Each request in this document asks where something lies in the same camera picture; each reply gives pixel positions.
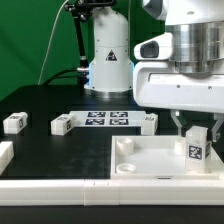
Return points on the white square tabletop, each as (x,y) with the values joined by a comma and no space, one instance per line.
(156,157)

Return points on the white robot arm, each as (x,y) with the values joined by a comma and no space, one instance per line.
(181,69)

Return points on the black camera stand pole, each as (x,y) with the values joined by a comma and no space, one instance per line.
(81,11)

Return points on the white U-shaped obstacle fence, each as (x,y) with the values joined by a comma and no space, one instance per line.
(112,192)

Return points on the white fiducial marker sheet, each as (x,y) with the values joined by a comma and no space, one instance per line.
(108,118)

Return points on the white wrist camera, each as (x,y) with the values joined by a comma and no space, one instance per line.
(159,48)

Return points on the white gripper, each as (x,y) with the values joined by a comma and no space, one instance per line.
(157,85)

